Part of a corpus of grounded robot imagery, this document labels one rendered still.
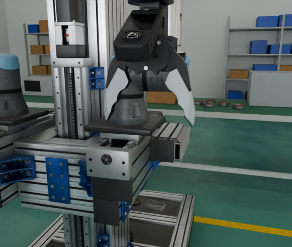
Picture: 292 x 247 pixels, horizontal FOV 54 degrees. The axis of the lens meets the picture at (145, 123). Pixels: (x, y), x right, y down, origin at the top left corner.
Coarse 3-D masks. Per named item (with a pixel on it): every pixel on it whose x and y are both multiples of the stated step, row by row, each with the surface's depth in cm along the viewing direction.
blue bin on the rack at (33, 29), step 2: (28, 26) 697; (30, 26) 695; (32, 26) 693; (34, 26) 692; (36, 26) 690; (38, 26) 694; (28, 28) 698; (30, 28) 696; (32, 28) 694; (34, 28) 693; (36, 28) 691; (38, 28) 694; (28, 30) 699; (30, 30) 697; (32, 30) 696; (34, 30) 694; (36, 30) 692; (38, 30) 695; (28, 32) 700; (30, 32) 699; (32, 32) 697; (34, 32) 695; (36, 32) 694; (38, 32) 695
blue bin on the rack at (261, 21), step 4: (260, 16) 552; (264, 16) 550; (268, 16) 548; (272, 16) 546; (276, 16) 544; (256, 20) 584; (260, 20) 553; (264, 20) 551; (268, 20) 549; (272, 20) 548; (276, 20) 546; (256, 24) 578; (260, 24) 555; (264, 24) 553; (268, 24) 551; (272, 24) 549; (276, 24) 547
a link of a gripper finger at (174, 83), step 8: (176, 72) 43; (168, 80) 43; (176, 80) 43; (168, 88) 44; (176, 88) 43; (184, 88) 43; (176, 96) 44; (184, 96) 43; (192, 96) 44; (184, 104) 44; (192, 104) 44; (184, 112) 44; (192, 112) 44; (192, 120) 44
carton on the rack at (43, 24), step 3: (39, 21) 686; (42, 21) 685; (45, 21) 683; (39, 24) 688; (42, 24) 686; (45, 24) 684; (39, 27) 690; (42, 27) 688; (45, 27) 686; (42, 30) 690; (45, 30) 688; (48, 30) 686
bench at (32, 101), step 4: (24, 96) 362; (28, 96) 362; (32, 96) 362; (36, 96) 362; (40, 96) 362; (44, 96) 362; (48, 96) 362; (52, 96) 362; (28, 100) 327; (32, 100) 327; (36, 100) 327; (40, 100) 327; (44, 100) 327; (48, 100) 327; (52, 100) 327; (28, 104) 316; (32, 104) 314; (36, 104) 313; (40, 104) 312; (44, 104) 310; (48, 104) 309; (52, 104) 307
